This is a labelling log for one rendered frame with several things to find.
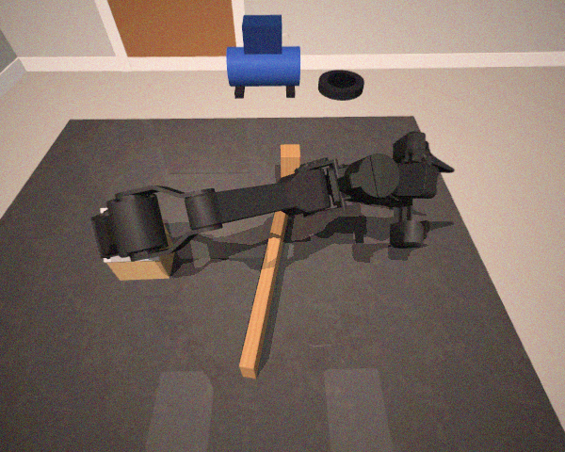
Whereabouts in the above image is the wooden post with slot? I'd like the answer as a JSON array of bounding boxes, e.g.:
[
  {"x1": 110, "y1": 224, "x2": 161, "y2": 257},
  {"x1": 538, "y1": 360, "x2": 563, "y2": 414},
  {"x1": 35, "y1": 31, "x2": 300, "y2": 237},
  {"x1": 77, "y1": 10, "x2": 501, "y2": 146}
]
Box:
[{"x1": 281, "y1": 144, "x2": 300, "y2": 178}]

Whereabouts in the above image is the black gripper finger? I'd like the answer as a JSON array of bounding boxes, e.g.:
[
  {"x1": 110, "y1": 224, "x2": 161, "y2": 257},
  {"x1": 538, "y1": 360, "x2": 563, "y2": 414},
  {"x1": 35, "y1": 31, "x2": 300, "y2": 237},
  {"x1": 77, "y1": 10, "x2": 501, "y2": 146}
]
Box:
[
  {"x1": 420, "y1": 220, "x2": 454, "y2": 239},
  {"x1": 426, "y1": 141, "x2": 454, "y2": 173}
]

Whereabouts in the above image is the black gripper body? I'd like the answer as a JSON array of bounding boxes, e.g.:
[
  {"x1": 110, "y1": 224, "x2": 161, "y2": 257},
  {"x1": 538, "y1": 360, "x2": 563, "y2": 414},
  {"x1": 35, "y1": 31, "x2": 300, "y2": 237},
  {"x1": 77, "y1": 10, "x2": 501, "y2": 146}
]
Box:
[{"x1": 365, "y1": 131, "x2": 426, "y2": 249}]

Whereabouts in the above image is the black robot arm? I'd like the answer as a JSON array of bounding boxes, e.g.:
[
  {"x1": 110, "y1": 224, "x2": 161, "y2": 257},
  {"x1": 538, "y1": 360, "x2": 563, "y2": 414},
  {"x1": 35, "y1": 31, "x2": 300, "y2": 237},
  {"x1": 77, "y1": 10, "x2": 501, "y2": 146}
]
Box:
[{"x1": 90, "y1": 148, "x2": 439, "y2": 262}]

